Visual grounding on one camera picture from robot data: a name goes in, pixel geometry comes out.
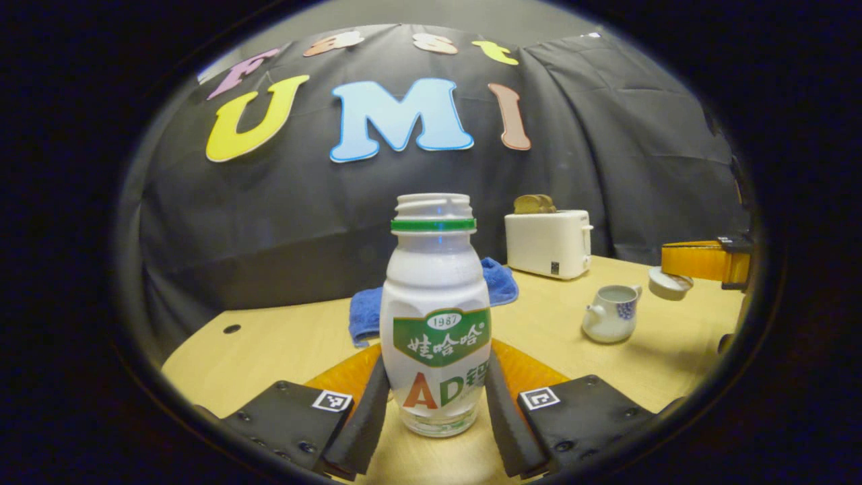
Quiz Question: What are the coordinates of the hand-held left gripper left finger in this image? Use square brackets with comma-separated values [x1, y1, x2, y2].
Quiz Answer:
[202, 344, 391, 480]

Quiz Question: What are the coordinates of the white toaster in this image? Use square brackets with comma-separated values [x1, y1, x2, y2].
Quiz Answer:
[504, 209, 595, 280]

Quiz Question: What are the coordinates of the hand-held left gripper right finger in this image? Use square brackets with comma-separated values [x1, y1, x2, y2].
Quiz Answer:
[485, 339, 682, 480]

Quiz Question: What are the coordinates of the black backdrop cloth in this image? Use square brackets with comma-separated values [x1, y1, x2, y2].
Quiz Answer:
[125, 24, 752, 358]

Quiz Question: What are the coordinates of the white blue-patterned teacup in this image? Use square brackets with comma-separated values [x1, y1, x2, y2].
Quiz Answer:
[582, 284, 643, 344]

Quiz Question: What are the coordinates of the blue towel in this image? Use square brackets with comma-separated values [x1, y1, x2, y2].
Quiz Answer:
[348, 257, 520, 348]

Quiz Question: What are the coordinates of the white plastic water bottle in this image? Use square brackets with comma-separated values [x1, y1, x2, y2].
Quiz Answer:
[379, 193, 492, 439]

